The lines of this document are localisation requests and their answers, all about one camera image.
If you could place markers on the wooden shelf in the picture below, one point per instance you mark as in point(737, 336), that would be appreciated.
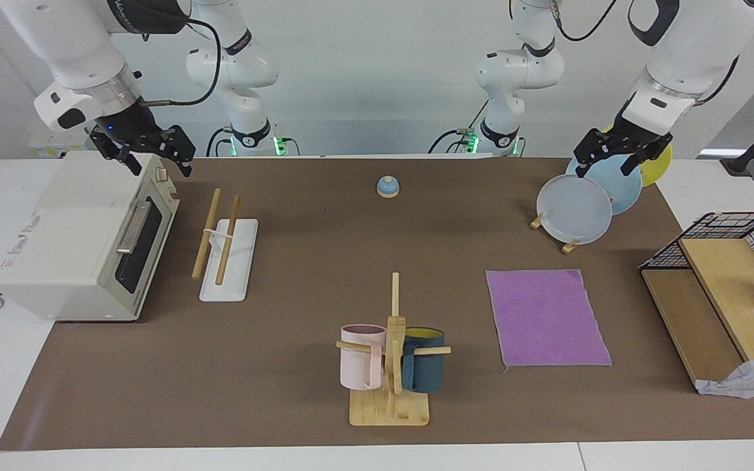
point(717, 275)

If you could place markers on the yellow plate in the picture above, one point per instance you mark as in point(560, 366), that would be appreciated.
point(655, 170)

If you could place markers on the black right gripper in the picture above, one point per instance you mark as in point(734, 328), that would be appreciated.
point(128, 127)

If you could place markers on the white box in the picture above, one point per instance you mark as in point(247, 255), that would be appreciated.
point(56, 145)

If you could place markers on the grey plate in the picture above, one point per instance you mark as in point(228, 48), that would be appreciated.
point(573, 209)

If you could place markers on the beige toaster oven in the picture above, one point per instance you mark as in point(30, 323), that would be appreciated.
point(56, 235)

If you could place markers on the brown table mat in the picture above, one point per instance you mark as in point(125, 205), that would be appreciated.
point(285, 366)

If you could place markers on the purple and grey towel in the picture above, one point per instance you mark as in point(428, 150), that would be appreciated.
point(547, 317)

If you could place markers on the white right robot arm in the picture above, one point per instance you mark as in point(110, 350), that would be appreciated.
point(76, 46)

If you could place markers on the pink mug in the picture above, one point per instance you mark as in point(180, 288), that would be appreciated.
point(357, 366)

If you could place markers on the wooden plate rack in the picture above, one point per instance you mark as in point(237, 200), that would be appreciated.
point(571, 247)

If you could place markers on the light blue plate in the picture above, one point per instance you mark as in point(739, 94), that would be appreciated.
point(622, 190)

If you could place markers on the white towel rack wooden bars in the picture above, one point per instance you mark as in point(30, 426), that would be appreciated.
point(230, 275)

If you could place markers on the dark blue mug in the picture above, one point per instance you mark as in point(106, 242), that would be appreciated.
point(424, 369)

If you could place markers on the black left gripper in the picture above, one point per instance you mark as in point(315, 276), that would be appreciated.
point(635, 137)

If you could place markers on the wooden mug tree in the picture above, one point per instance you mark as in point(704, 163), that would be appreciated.
point(387, 409)

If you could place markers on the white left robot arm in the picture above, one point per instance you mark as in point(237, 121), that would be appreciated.
point(698, 46)

